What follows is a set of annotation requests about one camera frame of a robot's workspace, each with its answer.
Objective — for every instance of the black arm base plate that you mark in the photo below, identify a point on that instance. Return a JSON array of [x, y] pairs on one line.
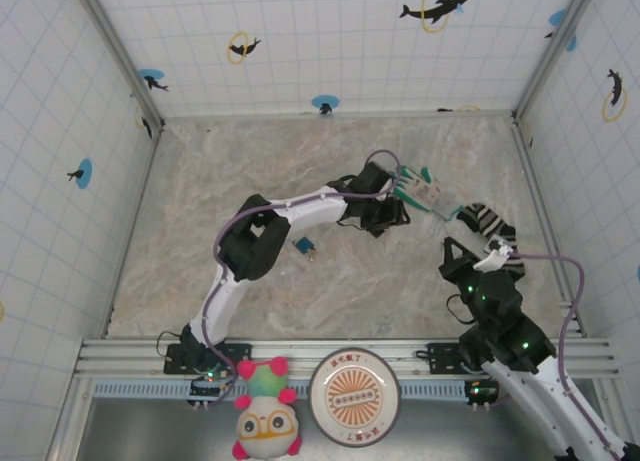
[[442, 353], [240, 351]]

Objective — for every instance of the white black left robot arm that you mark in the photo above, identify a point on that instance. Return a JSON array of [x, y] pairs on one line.
[[220, 301]]

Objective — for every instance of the aluminium front mounting rail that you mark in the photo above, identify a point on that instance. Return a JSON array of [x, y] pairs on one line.
[[280, 346]]

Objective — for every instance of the aluminium side base rail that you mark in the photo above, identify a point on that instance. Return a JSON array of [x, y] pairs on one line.
[[548, 231], [129, 231]]

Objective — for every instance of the white green work glove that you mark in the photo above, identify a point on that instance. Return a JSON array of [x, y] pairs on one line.
[[430, 193]]

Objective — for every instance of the round printed plate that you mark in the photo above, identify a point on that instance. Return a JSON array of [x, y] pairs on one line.
[[354, 398]]

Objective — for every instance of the aluminium frame post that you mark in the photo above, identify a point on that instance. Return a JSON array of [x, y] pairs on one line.
[[122, 56], [550, 56]]

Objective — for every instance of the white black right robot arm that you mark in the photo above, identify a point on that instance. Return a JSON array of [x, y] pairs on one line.
[[540, 401]]

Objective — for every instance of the small circuit board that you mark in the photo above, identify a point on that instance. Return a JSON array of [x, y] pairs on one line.
[[480, 392], [205, 386]]

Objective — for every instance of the dolphin blue circle sticker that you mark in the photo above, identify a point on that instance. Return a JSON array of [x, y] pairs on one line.
[[86, 173], [325, 101], [150, 75], [557, 17]]

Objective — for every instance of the black white striped sock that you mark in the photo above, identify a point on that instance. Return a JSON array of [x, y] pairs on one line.
[[487, 221]]

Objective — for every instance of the panda plush toy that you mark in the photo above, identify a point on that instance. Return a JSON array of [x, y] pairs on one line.
[[267, 426]]

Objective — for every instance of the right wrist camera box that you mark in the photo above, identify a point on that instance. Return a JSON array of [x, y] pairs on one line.
[[492, 258]]

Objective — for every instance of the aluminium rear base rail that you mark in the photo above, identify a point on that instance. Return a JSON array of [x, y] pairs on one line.
[[250, 116]]

